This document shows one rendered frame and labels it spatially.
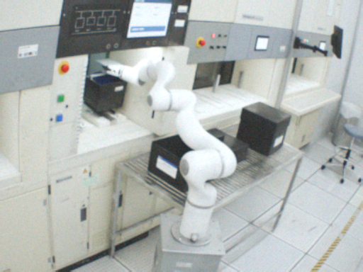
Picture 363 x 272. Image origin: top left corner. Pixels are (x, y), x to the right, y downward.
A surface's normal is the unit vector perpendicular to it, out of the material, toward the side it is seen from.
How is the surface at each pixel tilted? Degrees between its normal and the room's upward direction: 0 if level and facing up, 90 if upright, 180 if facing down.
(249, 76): 90
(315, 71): 90
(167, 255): 90
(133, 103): 90
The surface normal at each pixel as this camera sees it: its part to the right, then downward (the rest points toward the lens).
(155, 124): -0.65, 0.20
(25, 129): 0.74, 0.40
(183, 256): 0.07, 0.42
